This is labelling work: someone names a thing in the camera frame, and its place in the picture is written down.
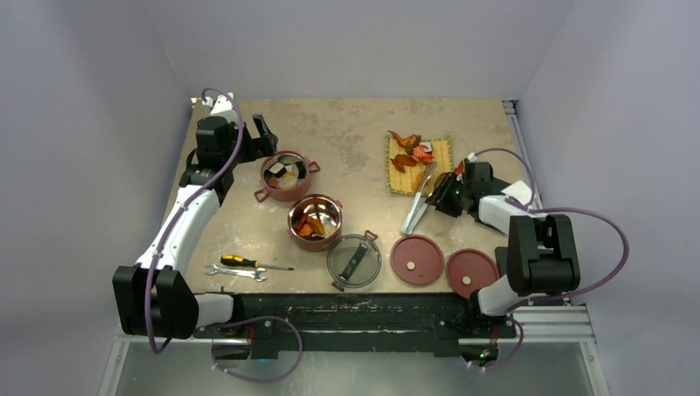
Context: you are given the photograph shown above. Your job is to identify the metal serving tongs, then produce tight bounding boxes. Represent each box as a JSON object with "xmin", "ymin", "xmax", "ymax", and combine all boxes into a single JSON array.
[{"xmin": 400, "ymin": 162, "xmax": 437, "ymax": 235}]

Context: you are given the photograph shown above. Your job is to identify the red steel pot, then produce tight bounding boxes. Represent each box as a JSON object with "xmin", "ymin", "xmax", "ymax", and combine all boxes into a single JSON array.
[
  {"xmin": 287, "ymin": 194, "xmax": 343, "ymax": 252},
  {"xmin": 253, "ymin": 150, "xmax": 321, "ymax": 203}
]

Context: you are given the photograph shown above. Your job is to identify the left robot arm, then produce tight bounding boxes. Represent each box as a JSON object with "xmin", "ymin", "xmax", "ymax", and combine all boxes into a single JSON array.
[{"xmin": 112, "ymin": 114, "xmax": 278, "ymax": 339}]

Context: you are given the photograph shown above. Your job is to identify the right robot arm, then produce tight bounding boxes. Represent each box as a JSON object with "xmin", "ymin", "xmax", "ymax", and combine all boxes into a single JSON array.
[{"xmin": 427, "ymin": 162, "xmax": 580, "ymax": 336}]

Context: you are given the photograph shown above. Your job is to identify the white small box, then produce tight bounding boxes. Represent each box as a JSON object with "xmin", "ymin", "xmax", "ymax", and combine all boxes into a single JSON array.
[{"xmin": 501, "ymin": 181, "xmax": 536, "ymax": 206}]

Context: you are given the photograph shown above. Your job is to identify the yellow food tray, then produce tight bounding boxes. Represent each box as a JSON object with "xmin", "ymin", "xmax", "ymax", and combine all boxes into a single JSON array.
[{"xmin": 385, "ymin": 134, "xmax": 455, "ymax": 196}]

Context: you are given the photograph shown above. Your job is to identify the toy food pile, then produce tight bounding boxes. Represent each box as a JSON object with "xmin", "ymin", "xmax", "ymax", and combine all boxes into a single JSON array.
[{"xmin": 387, "ymin": 130, "xmax": 465, "ymax": 175}]

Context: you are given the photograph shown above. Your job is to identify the white black rice cake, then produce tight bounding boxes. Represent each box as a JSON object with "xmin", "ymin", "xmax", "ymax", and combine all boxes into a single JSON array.
[{"xmin": 266, "ymin": 162, "xmax": 288, "ymax": 178}]

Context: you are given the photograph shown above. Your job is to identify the beige bun toy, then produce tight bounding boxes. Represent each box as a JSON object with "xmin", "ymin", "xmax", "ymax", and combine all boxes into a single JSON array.
[{"xmin": 278, "ymin": 175, "xmax": 299, "ymax": 191}]

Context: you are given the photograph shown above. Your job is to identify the left red round lid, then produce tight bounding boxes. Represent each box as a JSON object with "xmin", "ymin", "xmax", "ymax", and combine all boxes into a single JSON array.
[{"xmin": 390, "ymin": 234, "xmax": 444, "ymax": 286}]

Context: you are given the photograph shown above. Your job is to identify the red round lid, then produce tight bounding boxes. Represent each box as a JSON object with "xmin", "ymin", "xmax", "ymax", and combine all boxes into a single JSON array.
[
  {"xmin": 390, "ymin": 234, "xmax": 444, "ymax": 286},
  {"xmin": 446, "ymin": 248, "xmax": 500, "ymax": 299}
]

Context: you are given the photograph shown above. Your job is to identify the right red round lid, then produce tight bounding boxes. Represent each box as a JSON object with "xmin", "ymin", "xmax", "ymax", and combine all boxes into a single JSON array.
[{"xmin": 446, "ymin": 248, "xmax": 500, "ymax": 299}]

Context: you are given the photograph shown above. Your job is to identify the transparent grey pot lid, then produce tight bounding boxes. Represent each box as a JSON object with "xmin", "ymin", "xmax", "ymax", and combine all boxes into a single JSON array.
[{"xmin": 327, "ymin": 230, "xmax": 383, "ymax": 292}]

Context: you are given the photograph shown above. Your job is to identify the orange shrimp toy in pot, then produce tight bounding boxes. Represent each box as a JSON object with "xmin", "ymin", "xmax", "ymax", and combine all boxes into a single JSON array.
[{"xmin": 293, "ymin": 213, "xmax": 326, "ymax": 240}]

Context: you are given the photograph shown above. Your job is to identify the yellow black screwdriver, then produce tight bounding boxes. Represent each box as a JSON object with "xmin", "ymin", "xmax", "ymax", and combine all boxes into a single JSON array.
[{"xmin": 220, "ymin": 254, "xmax": 294, "ymax": 271}]

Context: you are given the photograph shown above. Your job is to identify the silver open-end wrench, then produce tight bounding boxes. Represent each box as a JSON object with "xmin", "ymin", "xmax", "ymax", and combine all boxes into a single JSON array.
[{"xmin": 206, "ymin": 263, "xmax": 267, "ymax": 282}]

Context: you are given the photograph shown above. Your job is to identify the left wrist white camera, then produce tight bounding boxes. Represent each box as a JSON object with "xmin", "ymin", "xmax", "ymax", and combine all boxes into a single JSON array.
[{"xmin": 201, "ymin": 94, "xmax": 239, "ymax": 122}]

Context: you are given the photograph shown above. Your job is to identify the aluminium frame rail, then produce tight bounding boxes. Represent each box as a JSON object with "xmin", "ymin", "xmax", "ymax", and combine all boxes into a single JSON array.
[{"xmin": 98, "ymin": 100, "xmax": 603, "ymax": 396}]

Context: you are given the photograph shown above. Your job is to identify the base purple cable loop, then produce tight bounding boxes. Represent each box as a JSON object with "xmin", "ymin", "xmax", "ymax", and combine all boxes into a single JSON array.
[{"xmin": 210, "ymin": 317, "xmax": 304, "ymax": 384}]

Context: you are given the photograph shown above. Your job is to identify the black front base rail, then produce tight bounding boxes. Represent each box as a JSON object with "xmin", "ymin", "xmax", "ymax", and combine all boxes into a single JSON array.
[{"xmin": 193, "ymin": 292, "xmax": 519, "ymax": 359}]

